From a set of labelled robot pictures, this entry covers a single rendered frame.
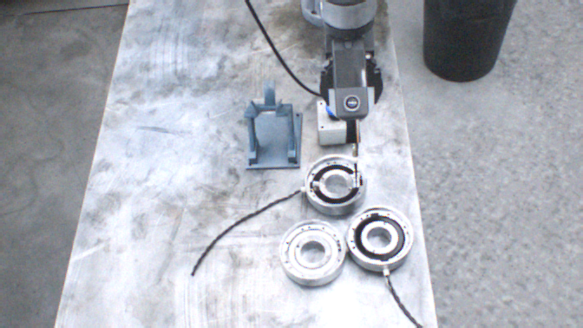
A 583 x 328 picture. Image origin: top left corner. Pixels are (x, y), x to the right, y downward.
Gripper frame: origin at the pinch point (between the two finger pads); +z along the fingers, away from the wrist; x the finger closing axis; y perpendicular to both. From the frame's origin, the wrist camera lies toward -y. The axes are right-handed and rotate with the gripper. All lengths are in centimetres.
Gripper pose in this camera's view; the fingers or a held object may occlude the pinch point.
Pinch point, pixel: (352, 119)
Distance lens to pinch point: 96.5
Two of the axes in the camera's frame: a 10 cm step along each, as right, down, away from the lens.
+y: 0.4, -8.2, 5.7
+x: -9.9, 0.3, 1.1
